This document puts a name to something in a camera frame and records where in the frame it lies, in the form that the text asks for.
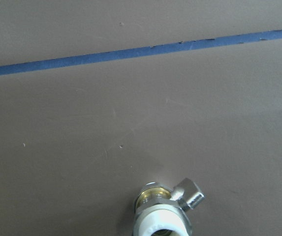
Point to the white PPR brass valve fitting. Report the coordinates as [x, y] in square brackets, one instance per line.
[161, 211]

